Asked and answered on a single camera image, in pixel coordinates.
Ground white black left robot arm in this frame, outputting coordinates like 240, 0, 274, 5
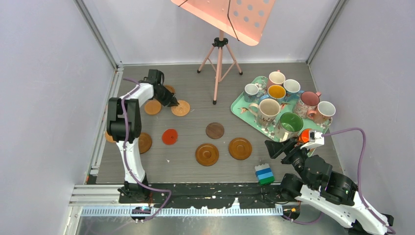
106, 69, 179, 203

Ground woven rattan coaster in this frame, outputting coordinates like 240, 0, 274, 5
105, 132, 115, 143
171, 100, 190, 117

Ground red round paper coaster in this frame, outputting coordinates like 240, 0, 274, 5
161, 129, 178, 145

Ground orange mug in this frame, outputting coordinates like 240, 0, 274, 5
298, 128, 313, 143

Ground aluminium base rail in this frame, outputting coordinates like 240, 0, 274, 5
69, 183, 300, 221

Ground peach mug white inside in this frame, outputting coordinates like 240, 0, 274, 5
306, 101, 336, 124

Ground ridged brown coaster front right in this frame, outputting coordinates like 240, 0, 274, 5
228, 138, 252, 161

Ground mint green floral tray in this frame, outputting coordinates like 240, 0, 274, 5
231, 93, 333, 141

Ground pink music stand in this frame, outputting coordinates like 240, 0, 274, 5
171, 0, 275, 105

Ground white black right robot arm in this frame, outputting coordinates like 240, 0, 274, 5
265, 138, 394, 235

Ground green inside cream mug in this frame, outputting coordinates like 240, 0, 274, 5
275, 112, 303, 142

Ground pink white inside mug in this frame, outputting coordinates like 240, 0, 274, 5
267, 70, 286, 88

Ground light plain wooden coaster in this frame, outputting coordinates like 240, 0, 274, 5
144, 100, 162, 115

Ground white inside teal mug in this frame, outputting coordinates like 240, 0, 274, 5
283, 79, 301, 102

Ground blue green toy brick stack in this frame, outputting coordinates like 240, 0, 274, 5
254, 164, 275, 185

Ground ridged brown coaster back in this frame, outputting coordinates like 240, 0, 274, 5
164, 85, 176, 94

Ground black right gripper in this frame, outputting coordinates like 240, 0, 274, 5
263, 136, 315, 188

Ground cream shell pattern mug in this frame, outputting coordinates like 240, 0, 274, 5
248, 98, 281, 128

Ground large ridged brown wooden coaster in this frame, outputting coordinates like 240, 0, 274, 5
138, 132, 152, 154

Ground ridged brown coaster front left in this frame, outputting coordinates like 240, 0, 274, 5
195, 143, 219, 166

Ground dark walnut flat coaster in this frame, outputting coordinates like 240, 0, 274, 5
206, 122, 225, 139

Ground pink inside floral mug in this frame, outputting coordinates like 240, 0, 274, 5
293, 91, 322, 118

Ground yellow inside blue mug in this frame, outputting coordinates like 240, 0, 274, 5
267, 85, 286, 104

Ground small blue patterned mug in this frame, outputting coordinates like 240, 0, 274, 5
244, 83, 259, 103

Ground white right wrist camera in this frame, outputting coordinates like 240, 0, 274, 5
301, 129, 324, 149

